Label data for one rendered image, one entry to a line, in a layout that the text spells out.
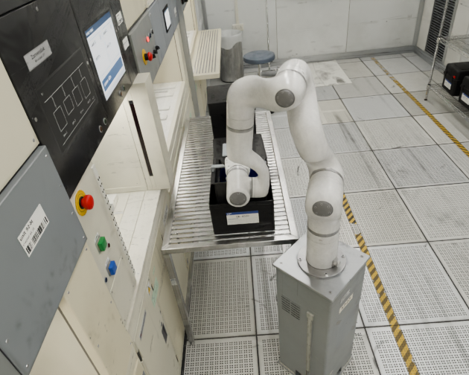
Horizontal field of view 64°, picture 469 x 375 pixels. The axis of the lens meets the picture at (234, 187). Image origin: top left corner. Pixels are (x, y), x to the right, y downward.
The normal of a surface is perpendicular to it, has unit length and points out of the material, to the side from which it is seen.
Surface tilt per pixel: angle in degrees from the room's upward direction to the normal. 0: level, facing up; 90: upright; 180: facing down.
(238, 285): 0
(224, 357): 0
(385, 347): 0
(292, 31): 90
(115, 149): 90
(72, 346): 90
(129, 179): 90
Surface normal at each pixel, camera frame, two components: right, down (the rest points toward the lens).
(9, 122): 0.99, -0.09
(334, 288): -0.10, -0.80
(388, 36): 0.02, 0.59
